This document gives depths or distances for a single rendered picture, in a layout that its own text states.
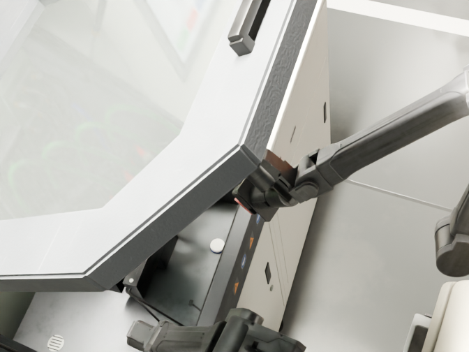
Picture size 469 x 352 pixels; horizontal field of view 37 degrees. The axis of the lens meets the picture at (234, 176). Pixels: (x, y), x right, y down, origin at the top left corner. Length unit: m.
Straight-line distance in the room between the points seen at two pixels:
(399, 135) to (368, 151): 0.06
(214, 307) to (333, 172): 0.56
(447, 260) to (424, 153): 1.69
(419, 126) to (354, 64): 2.14
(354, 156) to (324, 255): 1.55
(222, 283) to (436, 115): 0.75
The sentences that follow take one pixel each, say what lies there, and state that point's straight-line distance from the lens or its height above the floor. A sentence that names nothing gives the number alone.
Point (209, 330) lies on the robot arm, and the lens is 1.13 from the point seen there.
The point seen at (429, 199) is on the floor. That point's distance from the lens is 2.97.
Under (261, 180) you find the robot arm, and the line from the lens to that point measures 1.36.
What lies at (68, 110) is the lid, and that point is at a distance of 1.07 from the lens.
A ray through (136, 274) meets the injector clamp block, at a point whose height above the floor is 0.98.
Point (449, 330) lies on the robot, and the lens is 1.29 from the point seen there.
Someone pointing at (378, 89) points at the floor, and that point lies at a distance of 3.29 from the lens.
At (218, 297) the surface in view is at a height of 0.95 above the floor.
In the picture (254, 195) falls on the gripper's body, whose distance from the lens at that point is 1.44.
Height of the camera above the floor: 2.53
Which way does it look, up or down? 56 degrees down
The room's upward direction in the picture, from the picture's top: 13 degrees counter-clockwise
